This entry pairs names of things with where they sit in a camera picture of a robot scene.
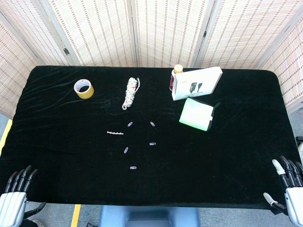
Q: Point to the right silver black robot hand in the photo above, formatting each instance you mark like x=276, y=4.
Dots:
x=294, y=201

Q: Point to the black velvet table cloth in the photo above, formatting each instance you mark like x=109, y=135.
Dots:
x=71, y=142

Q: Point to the woven bamboo folding screen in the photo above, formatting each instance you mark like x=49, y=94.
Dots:
x=106, y=28

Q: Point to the yellow adhesive tape roll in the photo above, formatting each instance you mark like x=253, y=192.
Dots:
x=87, y=94

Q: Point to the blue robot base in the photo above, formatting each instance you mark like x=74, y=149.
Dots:
x=149, y=216

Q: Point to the orange capped bottle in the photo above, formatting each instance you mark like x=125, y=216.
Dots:
x=178, y=69

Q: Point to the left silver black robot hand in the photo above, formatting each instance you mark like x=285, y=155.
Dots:
x=13, y=205

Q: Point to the black box shaped object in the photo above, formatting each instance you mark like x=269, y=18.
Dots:
x=300, y=139

